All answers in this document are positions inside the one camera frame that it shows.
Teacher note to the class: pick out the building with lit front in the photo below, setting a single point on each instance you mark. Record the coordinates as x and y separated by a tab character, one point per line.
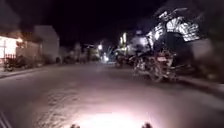
13	46

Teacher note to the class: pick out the grey asphalt road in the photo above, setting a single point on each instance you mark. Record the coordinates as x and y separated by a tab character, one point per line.
100	90

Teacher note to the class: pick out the concrete kerb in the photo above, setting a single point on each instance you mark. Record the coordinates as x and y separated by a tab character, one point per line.
203	84

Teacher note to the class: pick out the distant lit building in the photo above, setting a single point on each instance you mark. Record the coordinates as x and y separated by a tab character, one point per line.
125	41

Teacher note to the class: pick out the robot's own part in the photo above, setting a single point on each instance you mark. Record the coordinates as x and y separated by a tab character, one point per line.
146	126
74	126

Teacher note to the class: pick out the pale building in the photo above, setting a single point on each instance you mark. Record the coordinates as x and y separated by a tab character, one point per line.
47	43

